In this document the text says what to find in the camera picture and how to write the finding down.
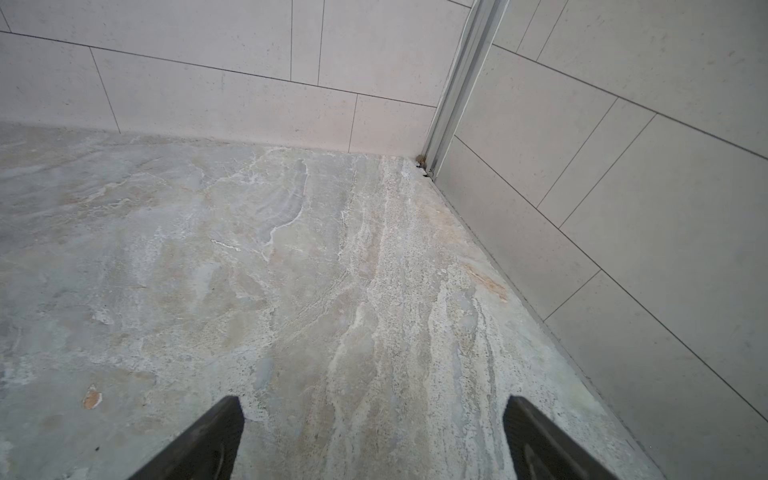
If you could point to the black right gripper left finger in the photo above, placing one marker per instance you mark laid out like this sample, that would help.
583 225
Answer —
206 450

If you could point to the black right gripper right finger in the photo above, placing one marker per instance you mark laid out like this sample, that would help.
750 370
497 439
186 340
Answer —
541 450

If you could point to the aluminium right corner post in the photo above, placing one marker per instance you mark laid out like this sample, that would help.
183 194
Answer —
481 26

